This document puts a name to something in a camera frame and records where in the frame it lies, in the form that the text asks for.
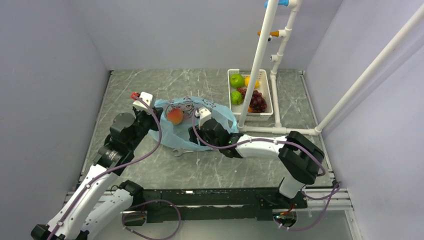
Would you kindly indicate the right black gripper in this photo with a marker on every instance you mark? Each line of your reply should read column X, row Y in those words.
column 193, row 138

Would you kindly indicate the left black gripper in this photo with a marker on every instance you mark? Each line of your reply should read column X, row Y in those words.
column 137, row 112

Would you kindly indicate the orange red fake peach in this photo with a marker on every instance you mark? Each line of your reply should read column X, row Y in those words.
column 175, row 116

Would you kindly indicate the light blue cartoon plastic bag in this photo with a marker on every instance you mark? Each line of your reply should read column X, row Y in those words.
column 177, row 136

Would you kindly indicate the dark fake fruit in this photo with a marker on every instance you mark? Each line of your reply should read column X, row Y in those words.
column 257, row 102

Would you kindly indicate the green fake apple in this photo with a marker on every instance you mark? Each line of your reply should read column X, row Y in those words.
column 236, row 81

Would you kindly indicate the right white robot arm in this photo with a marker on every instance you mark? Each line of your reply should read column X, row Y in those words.
column 302, row 158

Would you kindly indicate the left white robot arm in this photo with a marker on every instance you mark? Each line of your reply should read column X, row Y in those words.
column 80, row 219

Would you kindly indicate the green fake fruit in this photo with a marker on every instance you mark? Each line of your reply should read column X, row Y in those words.
column 236, row 98

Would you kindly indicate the red fake grapes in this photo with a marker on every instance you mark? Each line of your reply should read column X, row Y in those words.
column 242, row 91

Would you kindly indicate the silver open-end wrench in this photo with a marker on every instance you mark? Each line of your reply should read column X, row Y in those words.
column 177, row 152

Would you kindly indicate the white perforated plastic basket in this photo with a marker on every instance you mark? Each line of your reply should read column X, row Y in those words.
column 263, row 88

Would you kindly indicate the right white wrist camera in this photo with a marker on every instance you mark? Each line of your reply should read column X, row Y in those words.
column 203, row 114

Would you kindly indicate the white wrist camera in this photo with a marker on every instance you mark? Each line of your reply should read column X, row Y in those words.
column 203, row 114
column 143, row 101

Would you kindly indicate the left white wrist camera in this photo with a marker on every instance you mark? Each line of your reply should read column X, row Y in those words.
column 143, row 101

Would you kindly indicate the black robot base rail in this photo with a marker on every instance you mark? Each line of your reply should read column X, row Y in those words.
column 160, row 205

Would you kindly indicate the white PVC pipe frame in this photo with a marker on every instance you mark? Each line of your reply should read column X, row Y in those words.
column 328, row 65

